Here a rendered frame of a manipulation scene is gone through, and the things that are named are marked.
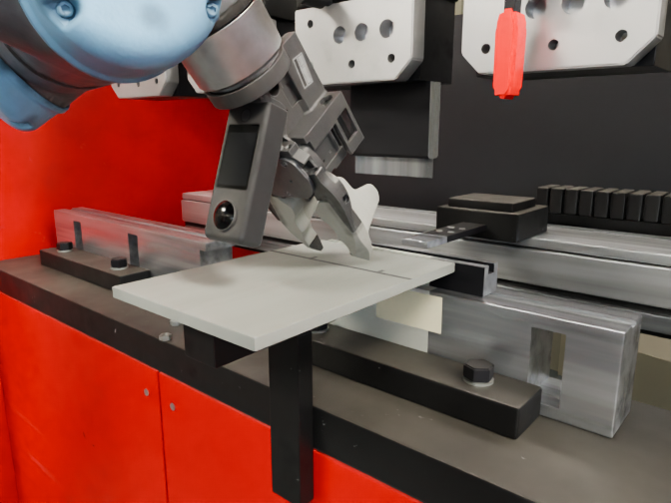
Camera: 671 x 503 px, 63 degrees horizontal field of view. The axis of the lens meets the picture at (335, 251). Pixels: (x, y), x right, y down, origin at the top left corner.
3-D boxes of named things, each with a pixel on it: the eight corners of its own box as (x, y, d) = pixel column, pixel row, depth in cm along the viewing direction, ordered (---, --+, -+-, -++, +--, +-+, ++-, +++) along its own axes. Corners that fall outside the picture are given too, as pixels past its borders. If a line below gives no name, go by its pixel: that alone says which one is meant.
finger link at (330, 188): (373, 220, 49) (313, 145, 44) (364, 233, 48) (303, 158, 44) (338, 223, 52) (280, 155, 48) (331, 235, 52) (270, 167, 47)
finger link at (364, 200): (411, 222, 54) (357, 152, 49) (383, 267, 51) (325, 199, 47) (389, 224, 56) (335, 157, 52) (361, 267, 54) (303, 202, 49)
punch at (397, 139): (349, 174, 62) (350, 86, 60) (360, 172, 64) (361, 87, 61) (426, 179, 56) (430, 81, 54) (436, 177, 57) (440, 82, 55)
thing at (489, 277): (328, 264, 66) (328, 240, 65) (343, 259, 68) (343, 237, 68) (482, 296, 53) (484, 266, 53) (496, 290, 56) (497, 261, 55)
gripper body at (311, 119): (369, 143, 51) (312, 24, 43) (323, 211, 47) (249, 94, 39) (309, 142, 55) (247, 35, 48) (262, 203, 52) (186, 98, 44)
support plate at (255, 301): (112, 297, 46) (111, 285, 46) (320, 248, 66) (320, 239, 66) (255, 352, 35) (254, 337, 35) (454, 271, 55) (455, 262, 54)
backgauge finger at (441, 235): (371, 250, 67) (372, 209, 66) (470, 223, 86) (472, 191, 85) (460, 264, 60) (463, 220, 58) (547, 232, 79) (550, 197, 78)
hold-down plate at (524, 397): (270, 349, 65) (269, 325, 64) (301, 336, 69) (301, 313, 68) (516, 441, 46) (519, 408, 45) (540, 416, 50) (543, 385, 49)
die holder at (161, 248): (58, 255, 112) (53, 210, 110) (87, 251, 117) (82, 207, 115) (208, 305, 81) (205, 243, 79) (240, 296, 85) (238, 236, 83)
